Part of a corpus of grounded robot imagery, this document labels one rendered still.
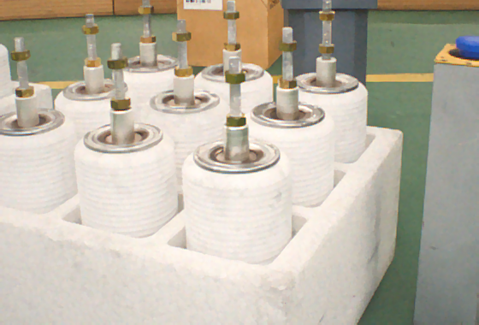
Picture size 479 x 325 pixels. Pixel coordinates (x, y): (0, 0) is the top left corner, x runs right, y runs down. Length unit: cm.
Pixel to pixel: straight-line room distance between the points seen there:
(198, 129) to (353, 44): 45
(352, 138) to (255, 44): 103
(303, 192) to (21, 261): 28
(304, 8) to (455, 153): 44
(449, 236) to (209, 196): 29
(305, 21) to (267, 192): 55
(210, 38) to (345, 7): 79
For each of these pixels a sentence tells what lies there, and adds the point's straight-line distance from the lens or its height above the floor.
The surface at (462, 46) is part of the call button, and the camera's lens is 74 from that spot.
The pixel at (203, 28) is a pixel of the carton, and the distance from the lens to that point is 187.
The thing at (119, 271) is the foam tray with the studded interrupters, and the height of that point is 16.
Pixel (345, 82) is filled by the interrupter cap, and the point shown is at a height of 25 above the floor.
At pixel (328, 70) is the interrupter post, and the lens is 84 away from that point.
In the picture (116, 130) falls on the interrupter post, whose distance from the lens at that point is 69.
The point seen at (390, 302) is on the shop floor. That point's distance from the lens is 91.
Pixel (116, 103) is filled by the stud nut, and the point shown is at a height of 29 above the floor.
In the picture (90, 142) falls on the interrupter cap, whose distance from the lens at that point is 69.
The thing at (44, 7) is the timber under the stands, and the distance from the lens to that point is 267.
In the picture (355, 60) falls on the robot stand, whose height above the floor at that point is 20.
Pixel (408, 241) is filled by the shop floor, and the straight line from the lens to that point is 104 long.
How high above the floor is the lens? 49
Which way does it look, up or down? 21 degrees down
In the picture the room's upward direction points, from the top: 1 degrees counter-clockwise
